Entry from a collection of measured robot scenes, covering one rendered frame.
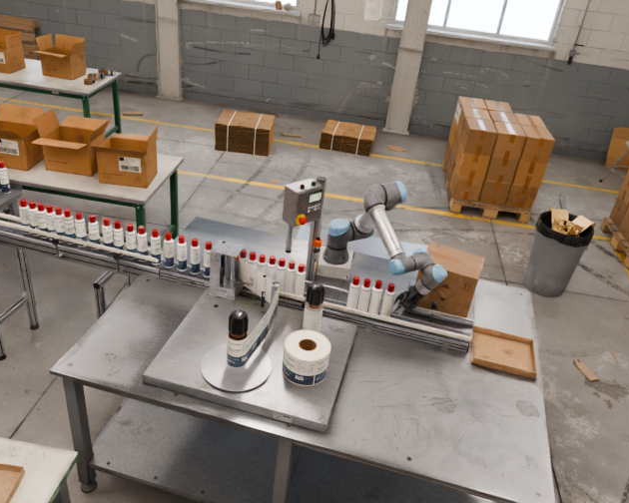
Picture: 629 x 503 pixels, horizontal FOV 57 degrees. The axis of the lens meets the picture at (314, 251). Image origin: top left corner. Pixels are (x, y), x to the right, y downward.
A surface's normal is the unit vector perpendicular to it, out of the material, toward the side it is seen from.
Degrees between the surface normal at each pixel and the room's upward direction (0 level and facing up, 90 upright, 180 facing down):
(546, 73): 90
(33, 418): 0
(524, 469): 0
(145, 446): 0
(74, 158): 90
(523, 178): 92
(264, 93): 90
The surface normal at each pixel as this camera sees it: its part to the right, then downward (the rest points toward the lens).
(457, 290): -0.37, 0.45
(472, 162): -0.11, 0.47
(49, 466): 0.11, -0.85
